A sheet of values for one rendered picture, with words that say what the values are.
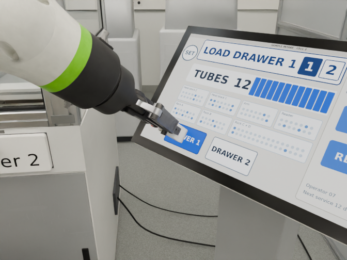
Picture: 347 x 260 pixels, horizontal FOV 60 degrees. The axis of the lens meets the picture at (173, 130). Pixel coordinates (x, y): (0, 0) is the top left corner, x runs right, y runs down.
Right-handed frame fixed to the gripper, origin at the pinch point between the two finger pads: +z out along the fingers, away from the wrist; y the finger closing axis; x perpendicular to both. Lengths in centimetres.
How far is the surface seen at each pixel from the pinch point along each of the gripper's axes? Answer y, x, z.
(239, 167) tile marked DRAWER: -13.6, 1.3, 4.3
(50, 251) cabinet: 43, 49, 24
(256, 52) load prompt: -6.8, -21.0, 4.3
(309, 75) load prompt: -18.2, -18.2, 4.3
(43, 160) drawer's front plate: 38.4, 20.7, 3.2
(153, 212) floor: 74, 39, 114
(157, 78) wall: 245, -86, 233
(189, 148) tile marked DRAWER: -2.3, 1.8, 4.3
